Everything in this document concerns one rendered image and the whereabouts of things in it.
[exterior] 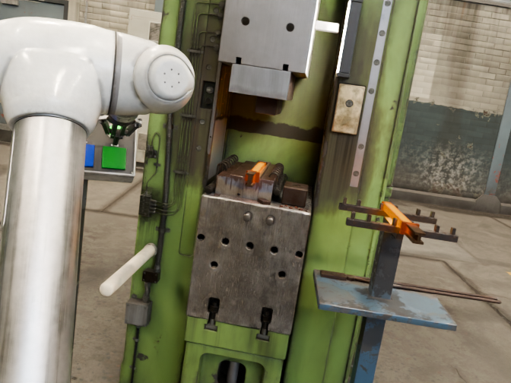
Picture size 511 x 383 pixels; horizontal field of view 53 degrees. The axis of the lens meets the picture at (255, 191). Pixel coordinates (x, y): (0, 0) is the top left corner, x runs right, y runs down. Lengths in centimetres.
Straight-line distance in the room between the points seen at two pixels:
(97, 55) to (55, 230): 26
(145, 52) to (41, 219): 29
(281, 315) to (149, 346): 64
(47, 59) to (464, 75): 765
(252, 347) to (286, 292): 24
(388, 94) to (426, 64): 612
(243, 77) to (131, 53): 99
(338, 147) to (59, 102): 130
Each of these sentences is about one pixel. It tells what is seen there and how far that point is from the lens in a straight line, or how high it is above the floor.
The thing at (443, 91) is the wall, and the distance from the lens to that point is 812.
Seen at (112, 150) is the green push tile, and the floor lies 103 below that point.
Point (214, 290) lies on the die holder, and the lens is 186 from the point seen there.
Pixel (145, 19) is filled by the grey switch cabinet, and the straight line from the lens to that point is 725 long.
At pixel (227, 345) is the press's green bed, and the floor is 38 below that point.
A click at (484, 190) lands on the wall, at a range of 851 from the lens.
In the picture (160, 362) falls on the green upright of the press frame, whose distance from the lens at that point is 226.
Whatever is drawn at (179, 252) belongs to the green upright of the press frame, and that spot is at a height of 63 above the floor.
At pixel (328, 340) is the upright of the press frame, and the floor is 38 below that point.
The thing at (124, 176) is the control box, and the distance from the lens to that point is 174.
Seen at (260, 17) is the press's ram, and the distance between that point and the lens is 180.
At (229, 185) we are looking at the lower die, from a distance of 182.
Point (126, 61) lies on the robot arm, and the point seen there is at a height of 130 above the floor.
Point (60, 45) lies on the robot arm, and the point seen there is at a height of 131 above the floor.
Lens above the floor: 129
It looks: 11 degrees down
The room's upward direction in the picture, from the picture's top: 9 degrees clockwise
